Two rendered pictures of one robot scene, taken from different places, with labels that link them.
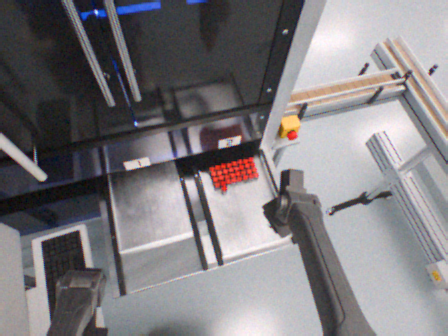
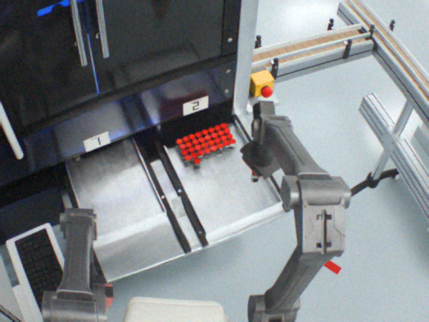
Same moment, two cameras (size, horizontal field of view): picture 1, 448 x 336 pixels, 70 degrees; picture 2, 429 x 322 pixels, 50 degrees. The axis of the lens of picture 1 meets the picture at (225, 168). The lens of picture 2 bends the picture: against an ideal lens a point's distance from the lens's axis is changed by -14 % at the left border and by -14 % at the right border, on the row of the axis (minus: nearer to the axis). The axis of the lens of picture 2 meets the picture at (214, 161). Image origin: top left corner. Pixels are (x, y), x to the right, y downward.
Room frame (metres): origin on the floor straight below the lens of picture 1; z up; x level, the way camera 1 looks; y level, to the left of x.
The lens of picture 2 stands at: (-0.44, 0.00, 2.34)
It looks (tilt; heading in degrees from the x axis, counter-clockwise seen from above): 58 degrees down; 356
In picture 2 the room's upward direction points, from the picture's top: 3 degrees clockwise
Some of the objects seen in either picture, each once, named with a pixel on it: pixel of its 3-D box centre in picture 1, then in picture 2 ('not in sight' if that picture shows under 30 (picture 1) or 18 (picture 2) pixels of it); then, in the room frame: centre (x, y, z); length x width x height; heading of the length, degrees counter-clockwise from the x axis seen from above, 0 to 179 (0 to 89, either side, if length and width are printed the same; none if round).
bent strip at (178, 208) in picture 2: (206, 241); (185, 221); (0.25, 0.03, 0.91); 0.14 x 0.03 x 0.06; 24
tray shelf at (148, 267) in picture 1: (196, 206); (166, 188); (0.39, 0.09, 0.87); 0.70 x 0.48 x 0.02; 113
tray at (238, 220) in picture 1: (243, 203); (221, 175); (0.42, -0.08, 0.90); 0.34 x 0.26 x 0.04; 23
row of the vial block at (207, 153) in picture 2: (236, 181); (210, 152); (0.50, -0.05, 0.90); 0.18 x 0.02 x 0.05; 113
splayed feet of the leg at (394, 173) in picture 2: (363, 200); (370, 184); (0.84, -0.94, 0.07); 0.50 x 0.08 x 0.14; 113
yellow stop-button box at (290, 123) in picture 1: (287, 125); (260, 82); (0.73, -0.22, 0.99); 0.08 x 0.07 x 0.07; 23
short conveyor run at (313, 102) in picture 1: (331, 94); (303, 50); (0.97, -0.43, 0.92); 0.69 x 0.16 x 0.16; 113
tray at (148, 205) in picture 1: (147, 198); (110, 184); (0.38, 0.27, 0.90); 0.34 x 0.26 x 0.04; 23
